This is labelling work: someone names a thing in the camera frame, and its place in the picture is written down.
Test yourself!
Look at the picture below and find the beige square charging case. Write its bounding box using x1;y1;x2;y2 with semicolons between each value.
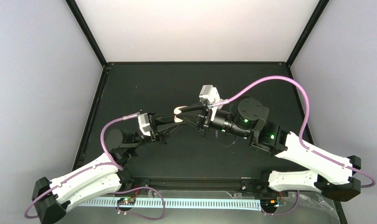
174;106;187;123

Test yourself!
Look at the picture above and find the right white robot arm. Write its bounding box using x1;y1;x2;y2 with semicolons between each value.
174;97;361;202

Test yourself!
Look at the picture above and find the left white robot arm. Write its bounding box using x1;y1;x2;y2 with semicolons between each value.
24;112;185;224

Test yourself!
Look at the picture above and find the small circuit board left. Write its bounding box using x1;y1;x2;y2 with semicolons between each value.
117;197;136;206

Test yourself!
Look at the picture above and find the small circuit board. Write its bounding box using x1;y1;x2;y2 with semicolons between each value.
117;197;136;206
260;200;279;207

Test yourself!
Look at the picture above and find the small circuit board right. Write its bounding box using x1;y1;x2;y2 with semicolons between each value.
260;200;279;207

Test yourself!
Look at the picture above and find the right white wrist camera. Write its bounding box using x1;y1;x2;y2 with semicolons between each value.
199;84;221;106

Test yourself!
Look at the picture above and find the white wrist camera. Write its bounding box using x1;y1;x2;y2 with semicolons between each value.
138;113;152;137
199;84;221;106

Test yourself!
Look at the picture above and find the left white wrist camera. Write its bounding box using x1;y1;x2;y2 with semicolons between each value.
138;113;152;137

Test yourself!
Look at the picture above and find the black front rail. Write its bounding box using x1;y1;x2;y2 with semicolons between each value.
132;176;261;191

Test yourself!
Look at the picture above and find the purple cable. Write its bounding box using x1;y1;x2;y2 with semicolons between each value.
116;185;167;221
207;76;377;189
24;112;141;220
260;189;300;217

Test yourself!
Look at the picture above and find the white perforated cable tray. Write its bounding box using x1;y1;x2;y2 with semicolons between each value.
80;197;261;211

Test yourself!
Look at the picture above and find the purple cable front left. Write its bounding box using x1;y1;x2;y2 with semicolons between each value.
116;185;167;221

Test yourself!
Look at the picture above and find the purple cable front right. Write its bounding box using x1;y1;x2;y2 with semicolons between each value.
260;189;300;217

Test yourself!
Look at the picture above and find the left black frame post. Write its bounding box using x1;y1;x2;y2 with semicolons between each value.
66;0;107;67

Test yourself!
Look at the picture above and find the black frame post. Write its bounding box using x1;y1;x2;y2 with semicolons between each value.
66;0;107;67
286;0;329;68

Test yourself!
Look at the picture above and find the right black frame post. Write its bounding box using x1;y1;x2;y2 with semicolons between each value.
286;0;329;68

